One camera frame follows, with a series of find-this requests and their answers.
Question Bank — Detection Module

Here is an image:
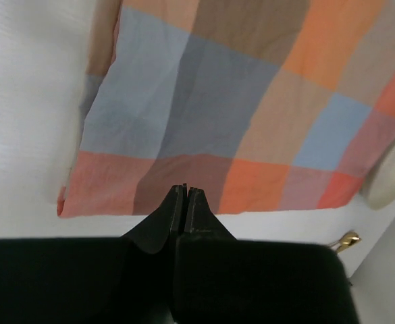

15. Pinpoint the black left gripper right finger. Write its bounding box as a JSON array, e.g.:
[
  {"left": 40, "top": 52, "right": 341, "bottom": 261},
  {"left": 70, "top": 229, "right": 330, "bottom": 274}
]
[{"left": 177, "top": 187, "right": 236, "bottom": 240}]

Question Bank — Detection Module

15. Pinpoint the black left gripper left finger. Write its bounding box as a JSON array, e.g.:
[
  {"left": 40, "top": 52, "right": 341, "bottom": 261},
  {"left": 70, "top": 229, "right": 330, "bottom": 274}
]
[{"left": 122, "top": 184, "right": 188, "bottom": 254}]

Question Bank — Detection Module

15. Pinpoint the checkered orange blue cloth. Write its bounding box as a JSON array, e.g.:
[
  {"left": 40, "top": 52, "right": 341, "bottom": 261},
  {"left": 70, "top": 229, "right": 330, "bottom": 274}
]
[{"left": 57, "top": 1, "right": 395, "bottom": 218}]

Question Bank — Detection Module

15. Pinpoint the gold fork dark handle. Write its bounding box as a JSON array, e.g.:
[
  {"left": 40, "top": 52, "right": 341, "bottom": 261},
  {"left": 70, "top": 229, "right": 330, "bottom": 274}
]
[{"left": 329, "top": 231, "right": 362, "bottom": 254}]

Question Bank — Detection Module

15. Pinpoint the cream ceramic plate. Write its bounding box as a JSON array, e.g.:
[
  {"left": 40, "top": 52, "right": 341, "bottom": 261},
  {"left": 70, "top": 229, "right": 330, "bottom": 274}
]
[{"left": 360, "top": 141, "right": 395, "bottom": 210}]

